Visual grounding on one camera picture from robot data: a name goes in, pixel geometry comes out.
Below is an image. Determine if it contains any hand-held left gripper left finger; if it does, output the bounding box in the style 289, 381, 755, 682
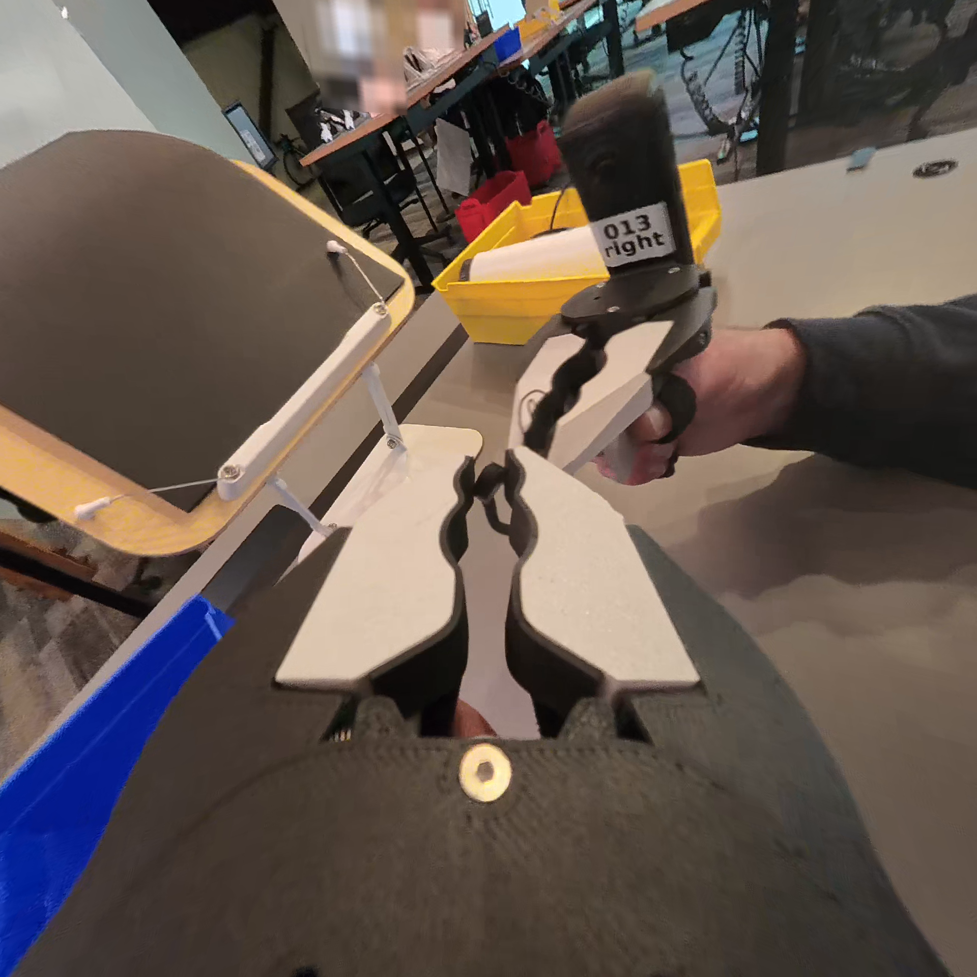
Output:
274, 452, 474, 691

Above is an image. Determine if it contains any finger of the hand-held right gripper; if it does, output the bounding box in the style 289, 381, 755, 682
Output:
507, 332, 592, 457
542, 317, 677, 473

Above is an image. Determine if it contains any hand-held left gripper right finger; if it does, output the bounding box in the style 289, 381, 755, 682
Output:
501, 451, 702, 693

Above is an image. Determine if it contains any yellow bin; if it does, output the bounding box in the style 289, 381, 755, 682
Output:
431, 156, 725, 348

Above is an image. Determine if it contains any black cable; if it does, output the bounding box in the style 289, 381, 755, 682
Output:
465, 449, 529, 537

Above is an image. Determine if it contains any large blue bin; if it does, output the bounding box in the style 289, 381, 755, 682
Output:
1, 594, 235, 977

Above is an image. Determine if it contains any red bin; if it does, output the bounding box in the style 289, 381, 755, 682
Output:
454, 167, 534, 244
503, 118, 564, 189

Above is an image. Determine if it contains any white roll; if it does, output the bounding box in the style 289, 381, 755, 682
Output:
462, 225, 610, 290

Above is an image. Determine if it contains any dark wooden desk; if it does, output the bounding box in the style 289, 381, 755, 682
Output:
297, 22, 514, 293

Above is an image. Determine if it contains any black office chair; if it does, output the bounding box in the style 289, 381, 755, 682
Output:
312, 98, 430, 232

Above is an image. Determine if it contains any small dark sign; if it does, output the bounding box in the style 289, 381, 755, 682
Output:
220, 101, 280, 174

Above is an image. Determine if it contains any black board with wooden rim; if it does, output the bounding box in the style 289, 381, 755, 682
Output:
1, 129, 418, 560

